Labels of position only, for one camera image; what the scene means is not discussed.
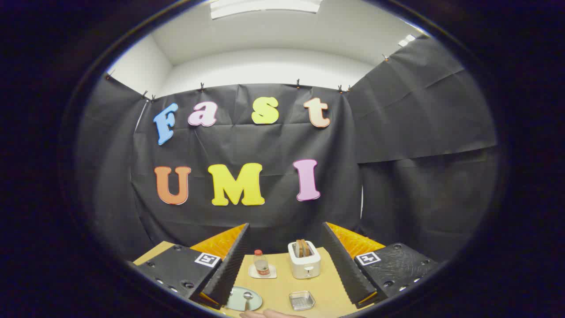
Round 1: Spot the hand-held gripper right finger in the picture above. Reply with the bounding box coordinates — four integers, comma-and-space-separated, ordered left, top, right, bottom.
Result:
321, 222, 440, 309

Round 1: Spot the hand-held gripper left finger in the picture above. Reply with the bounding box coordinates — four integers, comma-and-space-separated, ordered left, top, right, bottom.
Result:
132, 223, 250, 310

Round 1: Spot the light green plate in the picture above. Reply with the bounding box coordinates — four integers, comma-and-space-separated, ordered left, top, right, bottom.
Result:
225, 286, 263, 312

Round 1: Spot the clear water bottle red cap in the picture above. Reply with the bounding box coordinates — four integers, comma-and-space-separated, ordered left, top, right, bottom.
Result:
254, 250, 271, 276

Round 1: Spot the white toaster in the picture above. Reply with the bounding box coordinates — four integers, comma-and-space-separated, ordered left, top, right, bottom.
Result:
288, 241, 321, 280

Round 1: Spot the white square coaster tray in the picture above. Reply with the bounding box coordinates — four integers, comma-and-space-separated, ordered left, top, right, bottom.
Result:
248, 264, 277, 279

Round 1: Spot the metal mesh basket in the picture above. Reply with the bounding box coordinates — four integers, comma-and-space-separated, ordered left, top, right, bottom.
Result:
289, 291, 316, 311

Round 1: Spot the black backdrop cloth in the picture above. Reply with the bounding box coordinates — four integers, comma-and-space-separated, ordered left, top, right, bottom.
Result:
75, 35, 499, 265

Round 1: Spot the long ceiling light panel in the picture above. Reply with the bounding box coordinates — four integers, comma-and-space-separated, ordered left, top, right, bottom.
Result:
210, 0, 323, 19

